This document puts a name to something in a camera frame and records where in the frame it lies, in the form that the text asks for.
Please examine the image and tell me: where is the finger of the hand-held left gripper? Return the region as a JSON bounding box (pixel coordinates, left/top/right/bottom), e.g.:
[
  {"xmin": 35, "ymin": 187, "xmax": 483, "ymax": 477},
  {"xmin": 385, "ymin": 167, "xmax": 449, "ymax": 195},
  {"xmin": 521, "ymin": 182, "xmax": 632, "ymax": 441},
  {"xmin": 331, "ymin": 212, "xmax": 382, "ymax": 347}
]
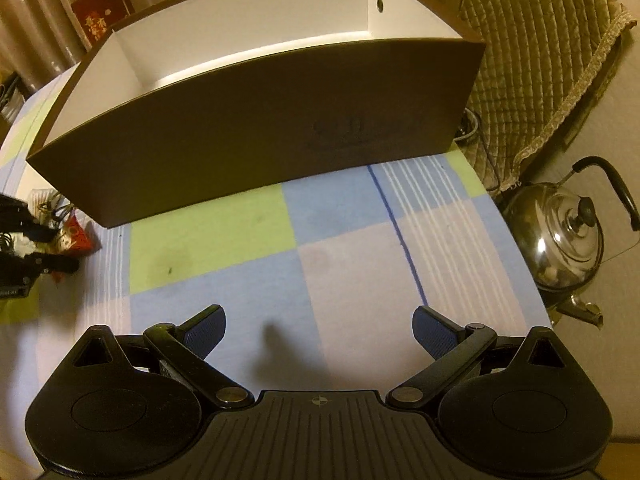
[
  {"xmin": 20, "ymin": 254, "xmax": 80, "ymax": 276},
  {"xmin": 0, "ymin": 195, "xmax": 57, "ymax": 243}
]

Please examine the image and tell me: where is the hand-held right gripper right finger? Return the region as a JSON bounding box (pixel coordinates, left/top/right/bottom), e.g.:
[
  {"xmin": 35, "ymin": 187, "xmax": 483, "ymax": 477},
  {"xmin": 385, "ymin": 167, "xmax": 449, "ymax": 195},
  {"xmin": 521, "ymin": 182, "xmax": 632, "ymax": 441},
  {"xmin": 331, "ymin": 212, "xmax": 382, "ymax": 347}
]
[{"xmin": 387, "ymin": 305, "xmax": 568, "ymax": 408}]

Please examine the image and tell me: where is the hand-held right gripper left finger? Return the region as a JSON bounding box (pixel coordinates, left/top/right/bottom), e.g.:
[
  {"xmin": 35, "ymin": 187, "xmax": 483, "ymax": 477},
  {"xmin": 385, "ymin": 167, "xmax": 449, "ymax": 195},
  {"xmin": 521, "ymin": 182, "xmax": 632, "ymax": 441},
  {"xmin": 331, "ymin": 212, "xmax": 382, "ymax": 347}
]
[{"xmin": 70, "ymin": 304, "xmax": 253, "ymax": 408}]

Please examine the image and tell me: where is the red snack packet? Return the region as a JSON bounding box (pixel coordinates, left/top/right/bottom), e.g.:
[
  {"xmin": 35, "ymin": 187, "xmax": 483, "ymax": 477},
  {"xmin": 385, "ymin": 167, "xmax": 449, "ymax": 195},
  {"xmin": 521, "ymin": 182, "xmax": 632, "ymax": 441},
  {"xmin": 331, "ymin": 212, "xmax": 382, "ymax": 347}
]
[{"xmin": 50, "ymin": 212, "xmax": 98, "ymax": 280}]

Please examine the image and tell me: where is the brown cardboard box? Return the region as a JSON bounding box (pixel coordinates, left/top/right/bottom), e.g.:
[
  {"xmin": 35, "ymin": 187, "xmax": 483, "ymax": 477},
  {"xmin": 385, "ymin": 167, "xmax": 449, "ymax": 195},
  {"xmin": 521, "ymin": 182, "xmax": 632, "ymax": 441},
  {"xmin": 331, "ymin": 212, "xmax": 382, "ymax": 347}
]
[{"xmin": 26, "ymin": 0, "xmax": 487, "ymax": 228}]

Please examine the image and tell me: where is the checkered tablecloth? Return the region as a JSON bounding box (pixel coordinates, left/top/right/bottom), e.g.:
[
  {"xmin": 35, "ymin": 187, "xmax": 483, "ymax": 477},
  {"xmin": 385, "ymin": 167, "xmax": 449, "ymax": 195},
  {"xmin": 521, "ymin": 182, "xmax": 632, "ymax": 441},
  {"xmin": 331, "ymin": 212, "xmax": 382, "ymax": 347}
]
[{"xmin": 0, "ymin": 70, "xmax": 556, "ymax": 466}]

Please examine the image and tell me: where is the stainless steel kettle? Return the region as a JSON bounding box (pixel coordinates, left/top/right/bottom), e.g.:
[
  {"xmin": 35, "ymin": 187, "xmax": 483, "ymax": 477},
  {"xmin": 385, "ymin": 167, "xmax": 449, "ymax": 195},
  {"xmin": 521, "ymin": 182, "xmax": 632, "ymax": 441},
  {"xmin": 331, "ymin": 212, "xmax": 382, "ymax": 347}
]
[{"xmin": 500, "ymin": 156, "xmax": 640, "ymax": 331}]

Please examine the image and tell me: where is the beige curtain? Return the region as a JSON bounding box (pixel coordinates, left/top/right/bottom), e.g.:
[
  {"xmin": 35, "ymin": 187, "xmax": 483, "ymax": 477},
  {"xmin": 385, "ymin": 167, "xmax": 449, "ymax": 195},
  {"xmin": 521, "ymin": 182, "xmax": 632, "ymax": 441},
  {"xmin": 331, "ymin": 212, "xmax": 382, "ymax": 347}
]
[{"xmin": 0, "ymin": 0, "xmax": 101, "ymax": 96}]

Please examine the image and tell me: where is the red gift box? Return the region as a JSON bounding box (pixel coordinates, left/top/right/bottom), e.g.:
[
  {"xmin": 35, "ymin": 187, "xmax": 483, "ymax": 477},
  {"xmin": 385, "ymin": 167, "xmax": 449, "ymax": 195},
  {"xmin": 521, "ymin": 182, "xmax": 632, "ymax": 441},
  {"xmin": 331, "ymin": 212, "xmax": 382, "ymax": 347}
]
[{"xmin": 70, "ymin": 0, "xmax": 136, "ymax": 51}]

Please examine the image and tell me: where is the quilted chair cover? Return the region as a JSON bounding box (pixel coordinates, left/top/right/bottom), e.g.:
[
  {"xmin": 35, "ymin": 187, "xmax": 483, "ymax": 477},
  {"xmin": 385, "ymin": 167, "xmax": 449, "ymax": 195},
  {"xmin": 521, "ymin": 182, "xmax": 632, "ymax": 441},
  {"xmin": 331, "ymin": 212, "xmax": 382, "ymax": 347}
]
[{"xmin": 457, "ymin": 0, "xmax": 633, "ymax": 193}]

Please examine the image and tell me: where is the black cable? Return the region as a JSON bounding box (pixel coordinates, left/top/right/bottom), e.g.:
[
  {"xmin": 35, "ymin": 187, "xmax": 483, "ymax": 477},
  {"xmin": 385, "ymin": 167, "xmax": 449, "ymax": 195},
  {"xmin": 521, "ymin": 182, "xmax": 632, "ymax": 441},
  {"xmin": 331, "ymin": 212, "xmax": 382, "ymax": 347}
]
[{"xmin": 461, "ymin": 107, "xmax": 503, "ymax": 194}]

